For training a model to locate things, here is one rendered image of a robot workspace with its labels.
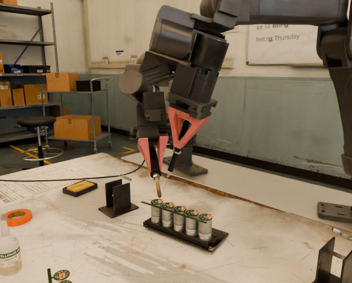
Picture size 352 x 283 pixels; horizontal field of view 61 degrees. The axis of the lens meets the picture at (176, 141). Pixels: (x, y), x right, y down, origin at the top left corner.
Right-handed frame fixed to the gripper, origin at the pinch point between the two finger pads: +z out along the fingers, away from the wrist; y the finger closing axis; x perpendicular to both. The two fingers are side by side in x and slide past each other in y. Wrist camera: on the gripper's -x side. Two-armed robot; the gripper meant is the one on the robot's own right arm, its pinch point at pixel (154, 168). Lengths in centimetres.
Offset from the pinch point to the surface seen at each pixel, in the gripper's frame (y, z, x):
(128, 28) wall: 12, -272, 324
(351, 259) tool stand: 23.1, 19.6, -27.4
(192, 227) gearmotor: 4.7, 13.5, -11.1
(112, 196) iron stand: -9.9, 5.0, 5.1
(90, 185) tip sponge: -16.1, 0.3, 17.3
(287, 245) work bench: 22.3, 18.6, -11.9
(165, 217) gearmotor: 0.5, 11.2, -7.6
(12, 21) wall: -154, -293, 340
